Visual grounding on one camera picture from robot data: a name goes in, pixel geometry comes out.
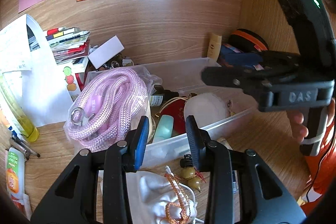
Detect small mint green bottle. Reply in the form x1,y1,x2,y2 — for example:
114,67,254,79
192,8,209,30
153,115,174,143

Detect pink braided rope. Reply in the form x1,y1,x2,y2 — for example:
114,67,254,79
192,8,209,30
64,66,149,152

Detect orange sleeve forearm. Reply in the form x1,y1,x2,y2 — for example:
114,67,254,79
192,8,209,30
300,100,336,215

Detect white cloth drawstring bag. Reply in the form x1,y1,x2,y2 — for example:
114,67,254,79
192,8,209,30
126,166,203,223

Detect green glass bottle white label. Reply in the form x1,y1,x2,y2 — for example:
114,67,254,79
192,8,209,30
149,85,179,107

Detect stack of books and cards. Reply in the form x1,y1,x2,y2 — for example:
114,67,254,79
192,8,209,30
46,27,91,64

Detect black orange round case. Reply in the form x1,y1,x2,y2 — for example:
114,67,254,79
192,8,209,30
227,28,269,53

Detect white paper bag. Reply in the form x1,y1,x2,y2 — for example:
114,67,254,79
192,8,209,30
1,14,73,127

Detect cream lotion tube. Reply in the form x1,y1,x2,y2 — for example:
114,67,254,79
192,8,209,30
207,33,222,61

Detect small white cardboard box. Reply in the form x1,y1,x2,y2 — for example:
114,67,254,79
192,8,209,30
88,35,124,69

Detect white round puff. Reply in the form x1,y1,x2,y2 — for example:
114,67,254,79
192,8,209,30
183,93,230,128

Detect clear plastic storage bin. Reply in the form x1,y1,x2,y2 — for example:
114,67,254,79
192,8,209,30
85,57,259,169

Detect person right hand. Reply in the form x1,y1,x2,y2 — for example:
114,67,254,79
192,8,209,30
287,97,336,144

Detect black pens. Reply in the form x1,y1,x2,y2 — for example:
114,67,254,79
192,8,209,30
11,132,41,158

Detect orange white tube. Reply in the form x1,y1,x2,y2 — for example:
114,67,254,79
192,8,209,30
6,147,26,200

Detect yellow liquid bottle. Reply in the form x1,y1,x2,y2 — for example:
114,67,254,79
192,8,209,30
1,74,39,142

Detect blue fabric pouch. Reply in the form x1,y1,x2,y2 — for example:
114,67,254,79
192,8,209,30
217,44,263,68

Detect fruit print box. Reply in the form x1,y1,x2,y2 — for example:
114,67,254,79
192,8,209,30
59,57,88,101

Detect red velvet drawstring pouch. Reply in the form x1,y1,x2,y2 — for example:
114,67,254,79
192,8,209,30
155,96,190,135

